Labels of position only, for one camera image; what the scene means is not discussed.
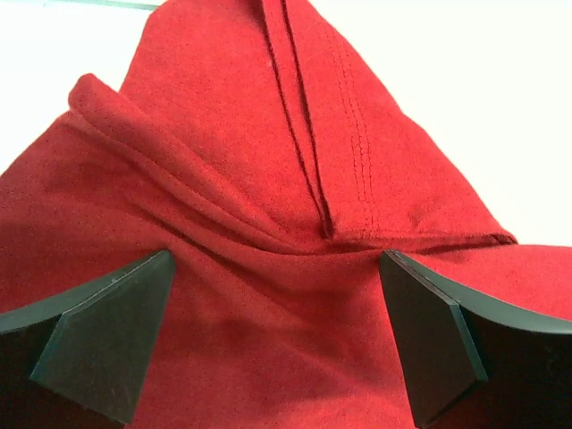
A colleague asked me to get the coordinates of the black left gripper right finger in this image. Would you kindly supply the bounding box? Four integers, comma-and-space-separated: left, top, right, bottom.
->
379, 251, 571, 428

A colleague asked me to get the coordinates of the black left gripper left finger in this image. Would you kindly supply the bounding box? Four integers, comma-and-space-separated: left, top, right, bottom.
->
1, 250, 175, 428

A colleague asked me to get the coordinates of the red garment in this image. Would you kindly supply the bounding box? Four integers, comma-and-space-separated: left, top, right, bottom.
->
1, 1, 571, 428

